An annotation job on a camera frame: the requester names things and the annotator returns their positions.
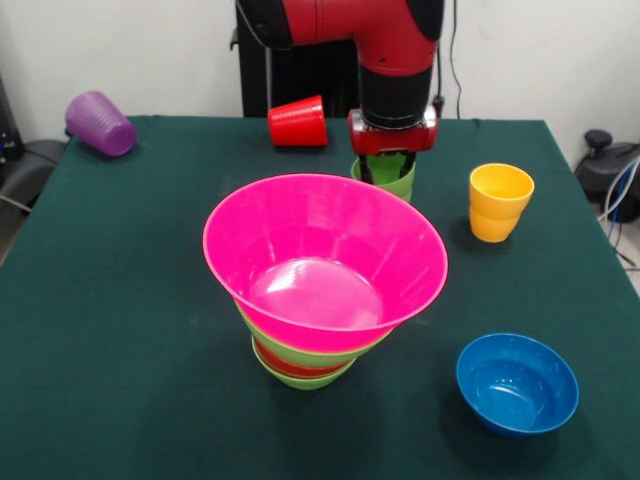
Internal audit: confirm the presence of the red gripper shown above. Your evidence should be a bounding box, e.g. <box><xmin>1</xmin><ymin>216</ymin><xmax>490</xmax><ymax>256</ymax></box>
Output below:
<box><xmin>347</xmin><ymin>105</ymin><xmax>440</xmax><ymax>186</ymax></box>

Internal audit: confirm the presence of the green cup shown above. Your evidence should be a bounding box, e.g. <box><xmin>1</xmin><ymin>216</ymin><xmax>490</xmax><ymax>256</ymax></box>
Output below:
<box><xmin>349</xmin><ymin>152</ymin><xmax>417</xmax><ymax>204</ymax></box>

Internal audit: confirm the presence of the large pink bowl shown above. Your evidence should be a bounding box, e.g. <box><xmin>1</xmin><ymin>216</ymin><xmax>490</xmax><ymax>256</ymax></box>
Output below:
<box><xmin>202</xmin><ymin>173</ymin><xmax>450</xmax><ymax>350</ymax></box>

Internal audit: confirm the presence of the red cup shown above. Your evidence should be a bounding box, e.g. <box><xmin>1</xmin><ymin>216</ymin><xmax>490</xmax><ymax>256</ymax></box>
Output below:
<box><xmin>267</xmin><ymin>94</ymin><xmax>330</xmax><ymax>148</ymax></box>

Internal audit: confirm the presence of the large green bowl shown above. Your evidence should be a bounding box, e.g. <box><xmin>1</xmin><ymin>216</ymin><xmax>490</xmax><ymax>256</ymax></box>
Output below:
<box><xmin>235</xmin><ymin>299</ymin><xmax>394</xmax><ymax>370</ymax></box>

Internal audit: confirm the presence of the red bowl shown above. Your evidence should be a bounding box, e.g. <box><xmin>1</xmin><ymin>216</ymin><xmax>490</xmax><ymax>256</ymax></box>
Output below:
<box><xmin>253</xmin><ymin>337</ymin><xmax>357</xmax><ymax>379</ymax></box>

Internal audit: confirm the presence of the purple cup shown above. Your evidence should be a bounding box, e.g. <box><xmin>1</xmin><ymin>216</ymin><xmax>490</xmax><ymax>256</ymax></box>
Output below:
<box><xmin>64</xmin><ymin>90</ymin><xmax>138</xmax><ymax>158</ymax></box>

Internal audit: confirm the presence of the yellow cup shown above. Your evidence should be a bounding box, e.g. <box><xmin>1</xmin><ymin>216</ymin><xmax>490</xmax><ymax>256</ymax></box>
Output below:
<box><xmin>468</xmin><ymin>162</ymin><xmax>536</xmax><ymax>244</ymax></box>

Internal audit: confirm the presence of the black wheeled base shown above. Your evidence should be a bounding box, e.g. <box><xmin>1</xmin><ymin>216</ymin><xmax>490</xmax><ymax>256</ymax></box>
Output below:
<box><xmin>574</xmin><ymin>128</ymin><xmax>640</xmax><ymax>204</ymax></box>
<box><xmin>0</xmin><ymin>138</ymin><xmax>68</xmax><ymax>209</ymax></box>

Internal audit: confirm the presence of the small green bowl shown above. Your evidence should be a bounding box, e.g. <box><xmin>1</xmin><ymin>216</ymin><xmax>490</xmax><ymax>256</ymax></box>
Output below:
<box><xmin>251</xmin><ymin>337</ymin><xmax>357</xmax><ymax>392</ymax></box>

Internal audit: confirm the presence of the blue bowl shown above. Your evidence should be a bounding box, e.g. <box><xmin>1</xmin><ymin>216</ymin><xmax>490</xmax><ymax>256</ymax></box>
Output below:
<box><xmin>455</xmin><ymin>333</ymin><xmax>580</xmax><ymax>440</ymax></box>

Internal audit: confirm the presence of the dark green tablecloth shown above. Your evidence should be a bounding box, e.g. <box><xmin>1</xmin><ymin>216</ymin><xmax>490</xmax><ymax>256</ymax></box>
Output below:
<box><xmin>0</xmin><ymin>115</ymin><xmax>640</xmax><ymax>480</ymax></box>

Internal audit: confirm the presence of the black cable with plug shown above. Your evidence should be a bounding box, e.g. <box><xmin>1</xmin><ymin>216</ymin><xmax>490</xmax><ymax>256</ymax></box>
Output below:
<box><xmin>431</xmin><ymin>47</ymin><xmax>447</xmax><ymax>120</ymax></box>

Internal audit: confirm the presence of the thin black cable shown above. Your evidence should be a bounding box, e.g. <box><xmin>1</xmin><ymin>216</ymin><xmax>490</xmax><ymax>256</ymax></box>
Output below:
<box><xmin>448</xmin><ymin>0</ymin><xmax>481</xmax><ymax>124</ymax></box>

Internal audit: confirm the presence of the blue cable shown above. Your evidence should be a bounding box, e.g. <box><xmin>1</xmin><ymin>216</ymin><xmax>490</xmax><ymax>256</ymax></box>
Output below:
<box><xmin>602</xmin><ymin>159</ymin><xmax>640</xmax><ymax>226</ymax></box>

